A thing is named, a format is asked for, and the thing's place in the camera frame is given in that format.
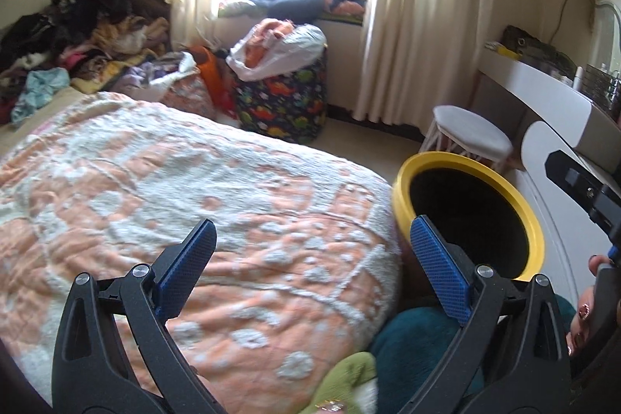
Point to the wavy frame mirror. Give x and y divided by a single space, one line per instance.
612 14

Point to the yellow round waste bin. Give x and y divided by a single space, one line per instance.
446 158

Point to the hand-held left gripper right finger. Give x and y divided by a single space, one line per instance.
436 259

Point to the yellow box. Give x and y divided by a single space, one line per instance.
499 50

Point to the green fleece garment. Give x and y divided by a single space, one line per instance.
347 373

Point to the white round stool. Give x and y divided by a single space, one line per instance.
465 130

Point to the white dressing desk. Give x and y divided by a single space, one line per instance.
533 79

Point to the dinosaur print fabric basket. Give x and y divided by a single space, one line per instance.
281 103

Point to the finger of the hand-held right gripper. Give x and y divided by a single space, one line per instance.
589 195

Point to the light blue garment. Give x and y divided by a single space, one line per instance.
39 91

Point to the orange bag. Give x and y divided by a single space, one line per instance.
208 74

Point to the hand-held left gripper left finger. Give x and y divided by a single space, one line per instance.
187 268

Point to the dark bag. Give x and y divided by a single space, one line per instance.
533 45

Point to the person's right hand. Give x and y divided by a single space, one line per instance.
584 312

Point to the pink floral storage bag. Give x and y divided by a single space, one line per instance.
189 96

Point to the white purple garments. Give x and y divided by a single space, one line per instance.
155 72

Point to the pile of clothes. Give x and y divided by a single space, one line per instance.
97 21

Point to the orange towel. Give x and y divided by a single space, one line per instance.
267 35

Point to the white bottle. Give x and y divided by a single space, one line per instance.
578 77

